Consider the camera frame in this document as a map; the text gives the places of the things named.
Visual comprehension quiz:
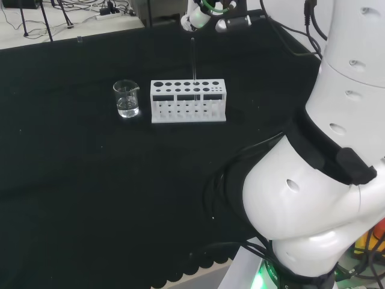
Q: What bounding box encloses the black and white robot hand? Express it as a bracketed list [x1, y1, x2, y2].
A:
[180, 0, 253, 33]

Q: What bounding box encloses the white test tube rack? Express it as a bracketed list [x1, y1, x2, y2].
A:
[150, 78, 227, 124]

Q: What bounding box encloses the white power strip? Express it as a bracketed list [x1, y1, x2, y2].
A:
[95, 10, 125, 20]

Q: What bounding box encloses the clear glass beaker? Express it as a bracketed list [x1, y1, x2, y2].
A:
[112, 79, 141, 119]

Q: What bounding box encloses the black tripod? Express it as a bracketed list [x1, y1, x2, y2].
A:
[20, 0, 55, 42]
[50, 0, 75, 30]

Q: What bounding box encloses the black cloth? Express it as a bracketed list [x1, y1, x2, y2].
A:
[0, 8, 324, 289]

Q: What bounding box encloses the black box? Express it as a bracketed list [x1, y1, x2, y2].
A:
[2, 0, 40, 10]

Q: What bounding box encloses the yellow stop button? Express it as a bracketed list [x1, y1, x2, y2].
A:
[352, 221, 385, 260]

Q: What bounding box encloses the green cable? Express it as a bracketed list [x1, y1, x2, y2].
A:
[200, 0, 230, 14]

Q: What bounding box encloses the grey base plate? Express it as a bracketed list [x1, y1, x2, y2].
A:
[218, 239, 273, 289]

